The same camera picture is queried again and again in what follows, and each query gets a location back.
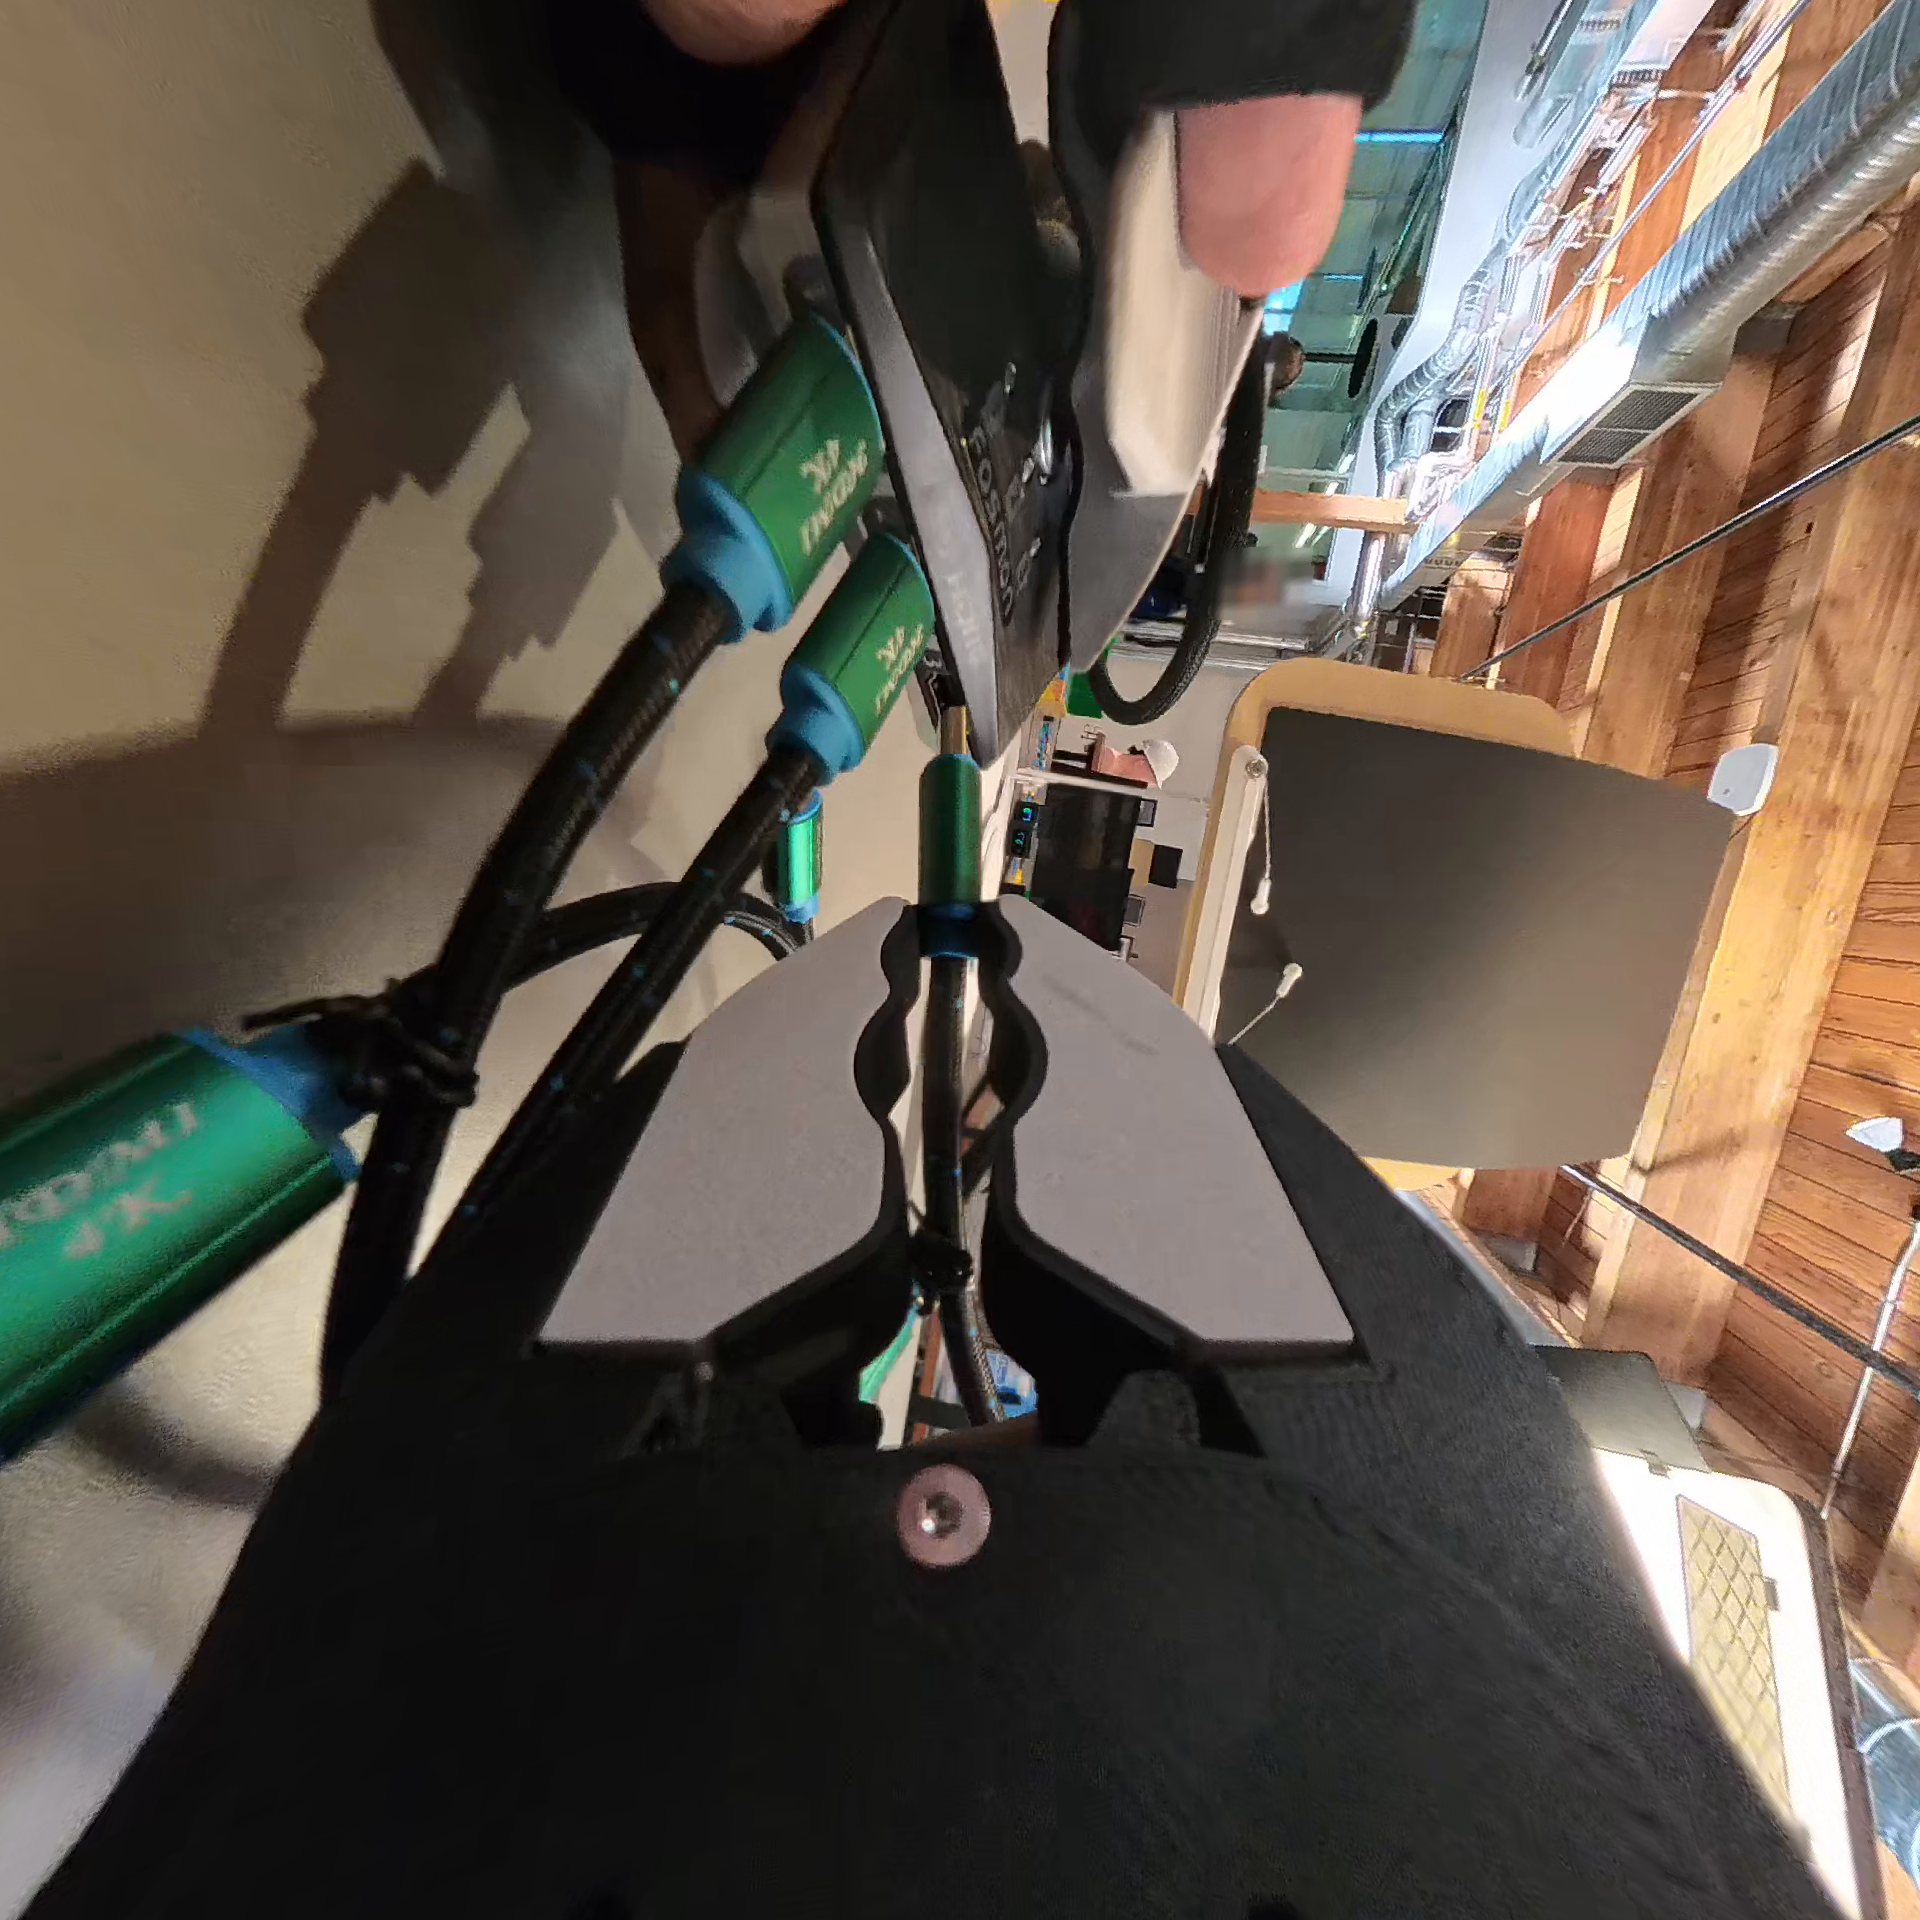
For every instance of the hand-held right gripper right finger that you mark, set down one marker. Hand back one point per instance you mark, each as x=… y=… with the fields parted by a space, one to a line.
x=1185 y=1184

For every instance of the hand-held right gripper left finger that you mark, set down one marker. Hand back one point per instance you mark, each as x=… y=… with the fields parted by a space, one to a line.
x=720 y=1184

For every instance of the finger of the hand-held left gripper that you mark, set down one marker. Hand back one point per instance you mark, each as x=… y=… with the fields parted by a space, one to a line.
x=758 y=278
x=1154 y=390

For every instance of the person's left hand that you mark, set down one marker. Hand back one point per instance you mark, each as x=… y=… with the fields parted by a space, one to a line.
x=1266 y=195

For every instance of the wood-framed black panel stand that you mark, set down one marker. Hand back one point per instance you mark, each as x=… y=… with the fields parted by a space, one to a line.
x=1470 y=930

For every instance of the black flag panel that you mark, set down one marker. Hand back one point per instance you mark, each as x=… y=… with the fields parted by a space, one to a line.
x=1629 y=1411

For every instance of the white studio light panel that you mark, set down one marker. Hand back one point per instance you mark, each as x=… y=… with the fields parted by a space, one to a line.
x=1641 y=1560

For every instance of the white ceiling access point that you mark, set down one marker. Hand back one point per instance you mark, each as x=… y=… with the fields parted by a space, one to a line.
x=1742 y=780

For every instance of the silver duct with vent grille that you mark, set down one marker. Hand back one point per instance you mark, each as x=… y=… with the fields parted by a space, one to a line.
x=1770 y=224

